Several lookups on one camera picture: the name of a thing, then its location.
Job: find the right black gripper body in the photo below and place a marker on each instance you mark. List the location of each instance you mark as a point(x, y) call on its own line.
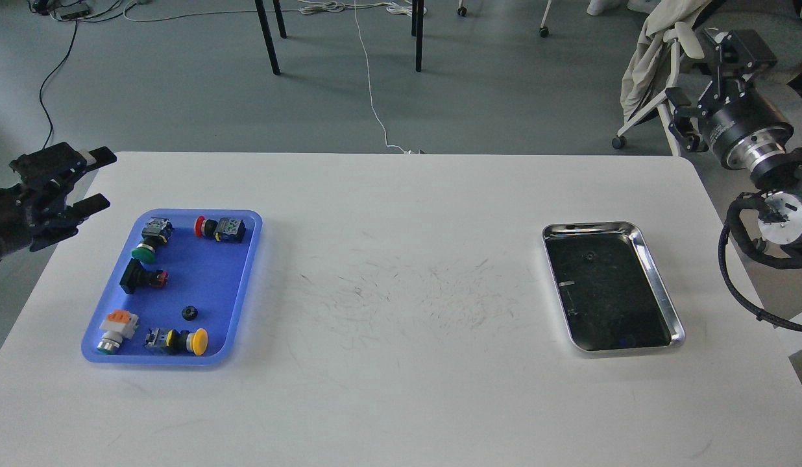
point(745, 130)

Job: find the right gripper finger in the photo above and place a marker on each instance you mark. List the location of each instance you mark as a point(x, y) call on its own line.
point(735, 56)
point(680, 125)

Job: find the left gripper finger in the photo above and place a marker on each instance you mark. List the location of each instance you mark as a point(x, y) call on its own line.
point(49, 226)
point(57, 168)

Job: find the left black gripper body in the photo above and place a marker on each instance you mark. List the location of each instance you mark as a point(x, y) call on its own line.
point(15, 233)

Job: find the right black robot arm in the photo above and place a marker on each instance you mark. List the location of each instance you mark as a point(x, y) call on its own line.
point(766, 224)

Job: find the blue plastic tray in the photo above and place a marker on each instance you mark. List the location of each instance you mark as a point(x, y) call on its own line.
point(210, 275)

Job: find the silver metal tray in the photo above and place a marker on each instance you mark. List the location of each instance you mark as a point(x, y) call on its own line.
point(617, 305)

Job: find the grey office chair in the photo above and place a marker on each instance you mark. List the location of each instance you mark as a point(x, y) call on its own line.
point(778, 22)

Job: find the beige jacket on chair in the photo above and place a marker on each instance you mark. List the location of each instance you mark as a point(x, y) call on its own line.
point(644, 62)

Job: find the orange grey push button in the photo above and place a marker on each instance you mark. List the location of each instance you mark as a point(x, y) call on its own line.
point(117, 326)

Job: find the power strip on floor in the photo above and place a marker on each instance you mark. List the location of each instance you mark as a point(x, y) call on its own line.
point(71, 12)

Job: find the yellow mushroom push button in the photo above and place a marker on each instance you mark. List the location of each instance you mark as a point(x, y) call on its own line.
point(175, 342)

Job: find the chair caster wheel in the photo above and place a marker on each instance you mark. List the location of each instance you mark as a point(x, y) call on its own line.
point(544, 29)

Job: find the black table leg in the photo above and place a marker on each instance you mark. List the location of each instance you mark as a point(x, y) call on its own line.
point(278, 13)
point(417, 30)
point(267, 36)

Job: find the black table leg rear left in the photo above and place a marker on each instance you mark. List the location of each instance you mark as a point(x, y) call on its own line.
point(278, 13)

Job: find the black table leg right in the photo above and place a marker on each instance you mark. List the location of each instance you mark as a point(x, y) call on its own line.
point(417, 30)

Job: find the green push button switch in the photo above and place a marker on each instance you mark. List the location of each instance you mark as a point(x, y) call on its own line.
point(155, 233)

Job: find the red push button switch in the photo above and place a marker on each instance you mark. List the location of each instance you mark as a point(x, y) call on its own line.
point(225, 230)

